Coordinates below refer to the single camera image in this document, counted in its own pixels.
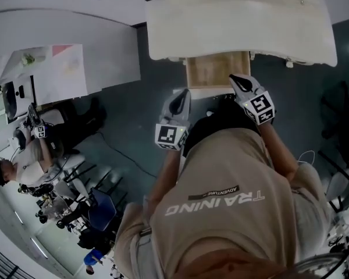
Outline person's right forearm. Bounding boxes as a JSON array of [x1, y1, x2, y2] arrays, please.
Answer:
[[258, 122, 299, 183]]

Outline person's beige printed t-shirt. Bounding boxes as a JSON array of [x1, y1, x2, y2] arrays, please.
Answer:
[[115, 128, 333, 279]]

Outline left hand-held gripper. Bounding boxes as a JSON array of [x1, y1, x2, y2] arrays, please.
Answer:
[[155, 88, 192, 151]]

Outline small potted plant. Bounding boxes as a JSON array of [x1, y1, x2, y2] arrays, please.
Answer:
[[20, 52, 36, 67]]

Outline black office chair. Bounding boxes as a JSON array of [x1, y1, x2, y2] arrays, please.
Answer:
[[319, 80, 349, 180]]

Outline white office chair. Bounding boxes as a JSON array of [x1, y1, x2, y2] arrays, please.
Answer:
[[54, 152, 87, 180]]

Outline black floor cable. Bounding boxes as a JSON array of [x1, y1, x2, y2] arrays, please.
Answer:
[[97, 131, 158, 177]]

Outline person's black trousers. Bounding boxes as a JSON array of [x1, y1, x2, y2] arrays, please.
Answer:
[[188, 97, 262, 157]]

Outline person's left forearm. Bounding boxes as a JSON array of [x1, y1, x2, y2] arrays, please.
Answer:
[[144, 148, 187, 214]]

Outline grey shoulder strap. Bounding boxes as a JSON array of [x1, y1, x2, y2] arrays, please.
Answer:
[[132, 195, 165, 279]]

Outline white cable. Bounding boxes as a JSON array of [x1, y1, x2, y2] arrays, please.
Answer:
[[297, 150, 317, 166]]

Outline wooden drawer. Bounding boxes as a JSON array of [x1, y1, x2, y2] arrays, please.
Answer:
[[173, 50, 252, 100]]

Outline white desk with cubby shelf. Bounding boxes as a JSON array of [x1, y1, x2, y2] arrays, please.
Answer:
[[0, 44, 142, 124]]

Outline blue chair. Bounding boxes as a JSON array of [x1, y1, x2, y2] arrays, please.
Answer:
[[87, 187, 119, 233]]

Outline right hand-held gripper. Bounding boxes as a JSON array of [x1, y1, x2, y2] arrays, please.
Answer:
[[229, 74, 276, 126]]

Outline head-worn camera mount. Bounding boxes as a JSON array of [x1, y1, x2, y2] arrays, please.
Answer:
[[290, 245, 349, 279]]

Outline cream vanity dressing table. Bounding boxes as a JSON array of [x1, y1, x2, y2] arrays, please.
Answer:
[[145, 0, 338, 69]]

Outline pink panel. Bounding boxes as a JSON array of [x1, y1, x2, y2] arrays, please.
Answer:
[[51, 44, 77, 58]]

